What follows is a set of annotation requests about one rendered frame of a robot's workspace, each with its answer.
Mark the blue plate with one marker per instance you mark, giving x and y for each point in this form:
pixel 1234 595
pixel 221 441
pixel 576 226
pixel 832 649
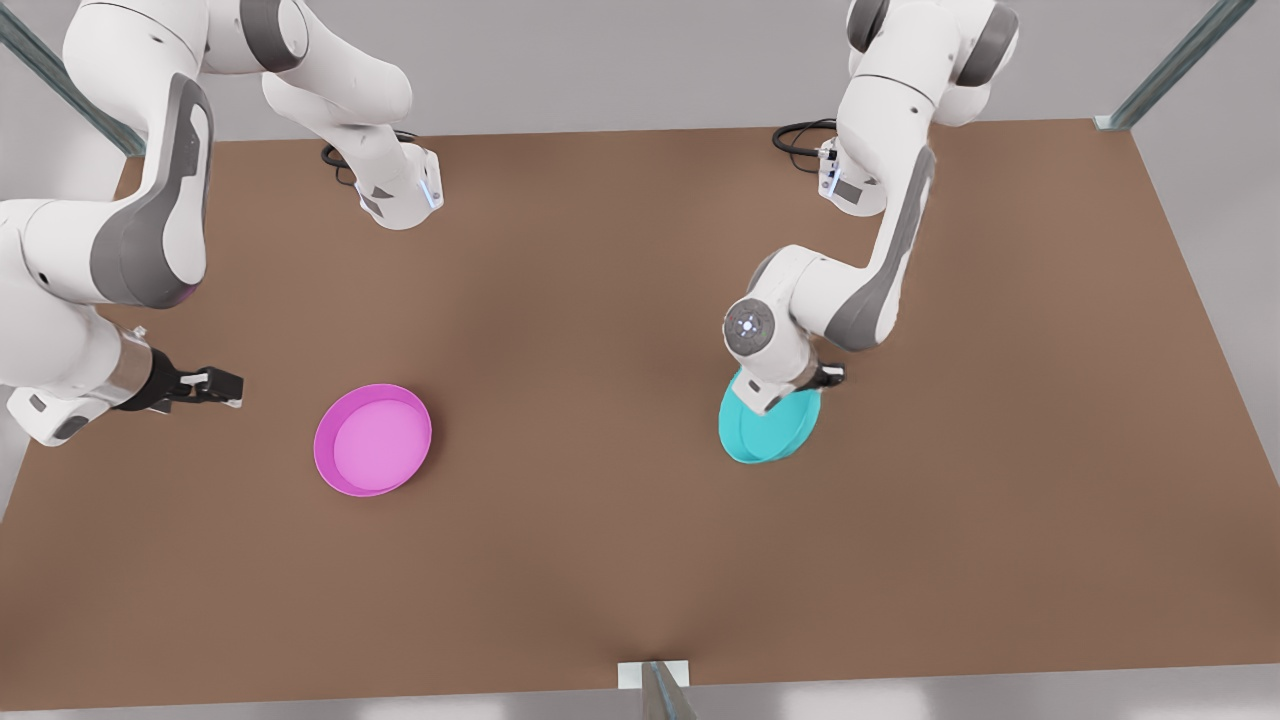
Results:
pixel 768 440

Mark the pink plate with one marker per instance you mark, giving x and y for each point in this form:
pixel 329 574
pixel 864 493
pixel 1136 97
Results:
pixel 372 442

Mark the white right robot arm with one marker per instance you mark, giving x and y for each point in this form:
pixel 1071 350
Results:
pixel 150 120

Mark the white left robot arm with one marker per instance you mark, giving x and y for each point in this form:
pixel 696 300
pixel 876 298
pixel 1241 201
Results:
pixel 890 130

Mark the silver frame post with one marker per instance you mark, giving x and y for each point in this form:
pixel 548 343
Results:
pixel 70 85
pixel 1170 65
pixel 662 692

